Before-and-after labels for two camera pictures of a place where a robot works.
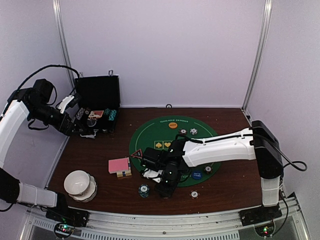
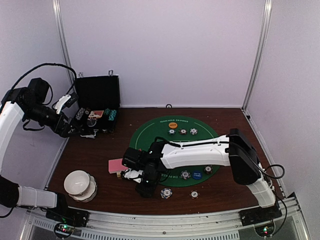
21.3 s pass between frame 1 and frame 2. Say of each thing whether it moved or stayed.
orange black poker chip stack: stayed
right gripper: moved
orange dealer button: stayed
